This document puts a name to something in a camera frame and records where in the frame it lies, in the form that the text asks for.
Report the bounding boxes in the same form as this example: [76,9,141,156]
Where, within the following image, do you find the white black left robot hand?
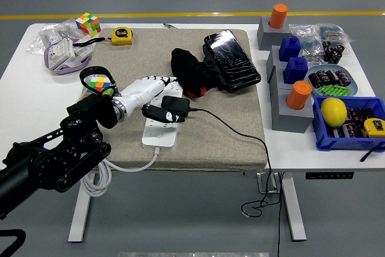
[115,75,188,125]

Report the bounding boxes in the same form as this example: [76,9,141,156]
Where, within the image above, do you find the black power adapter plug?
[161,95,191,119]

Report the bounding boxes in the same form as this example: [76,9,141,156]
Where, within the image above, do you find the thin black adapter cord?
[188,107,286,257]

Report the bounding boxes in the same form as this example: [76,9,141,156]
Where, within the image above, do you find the grey-brown fabric mat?
[78,28,269,172]

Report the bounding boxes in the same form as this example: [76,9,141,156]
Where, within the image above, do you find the colourful stickerless puzzle cube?
[84,75,117,96]

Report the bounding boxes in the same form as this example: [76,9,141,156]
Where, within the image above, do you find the white power strip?
[141,81,185,152]

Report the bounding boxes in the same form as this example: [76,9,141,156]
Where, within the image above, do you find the black cloth with red patch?
[170,47,224,99]

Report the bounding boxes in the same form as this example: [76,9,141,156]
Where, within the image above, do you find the black phone holder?
[202,43,233,90]

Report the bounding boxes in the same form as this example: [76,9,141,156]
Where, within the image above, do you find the purple-rimmed tray of white parts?
[43,37,97,76]

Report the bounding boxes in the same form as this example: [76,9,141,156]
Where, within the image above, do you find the black smartphone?
[203,29,262,92]

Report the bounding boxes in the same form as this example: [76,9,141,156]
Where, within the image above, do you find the clear bags of white parts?
[26,19,85,56]

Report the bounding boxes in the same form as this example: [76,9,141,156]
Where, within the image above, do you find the white table leg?
[280,172,308,243]
[67,172,93,244]

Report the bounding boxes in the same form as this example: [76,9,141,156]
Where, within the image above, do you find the grey socket block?
[266,45,287,84]
[270,83,314,134]
[256,16,292,51]

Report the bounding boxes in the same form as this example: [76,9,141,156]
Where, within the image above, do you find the blue square peg block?
[283,56,309,85]
[277,35,303,63]

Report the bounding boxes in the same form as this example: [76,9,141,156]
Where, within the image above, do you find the orange cylinder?
[268,3,289,29]
[286,80,313,111]

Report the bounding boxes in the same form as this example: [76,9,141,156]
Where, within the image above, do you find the clear bag of small parts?
[289,23,325,58]

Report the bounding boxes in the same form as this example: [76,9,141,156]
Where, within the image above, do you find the green battery cluster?
[316,84,352,96]

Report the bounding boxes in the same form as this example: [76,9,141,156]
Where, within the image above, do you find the yellow lemon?
[319,98,348,129]

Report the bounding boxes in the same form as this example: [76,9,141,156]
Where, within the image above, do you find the cluster of standing dark capacitors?
[322,40,347,65]

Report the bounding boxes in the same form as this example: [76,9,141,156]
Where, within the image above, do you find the clear bag with blue coil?
[318,23,356,45]

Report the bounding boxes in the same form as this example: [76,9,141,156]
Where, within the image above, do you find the blue plastic bin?
[311,95,385,152]

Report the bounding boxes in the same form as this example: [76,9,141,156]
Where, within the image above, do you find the black table control panel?
[305,172,355,181]

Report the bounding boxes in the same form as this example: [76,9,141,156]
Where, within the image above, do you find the light blue oval plate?
[306,64,359,98]

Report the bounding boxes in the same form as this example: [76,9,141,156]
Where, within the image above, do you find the pile of dark capacitors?
[326,107,375,139]

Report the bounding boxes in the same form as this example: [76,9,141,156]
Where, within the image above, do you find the yellow tape measure with label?
[362,117,385,139]

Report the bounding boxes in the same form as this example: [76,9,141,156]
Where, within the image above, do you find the yellow tape measure black strap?
[72,26,134,48]

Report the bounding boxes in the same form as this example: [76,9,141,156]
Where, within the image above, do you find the colourful cube with white frame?
[75,12,102,37]

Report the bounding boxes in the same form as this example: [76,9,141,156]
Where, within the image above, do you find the thick white power strip cable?
[82,145,162,198]

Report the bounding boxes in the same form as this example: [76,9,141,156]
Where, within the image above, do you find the metal bracket under table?
[256,172,279,195]

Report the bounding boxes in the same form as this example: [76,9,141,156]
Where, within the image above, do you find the black cable loop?
[0,229,27,257]

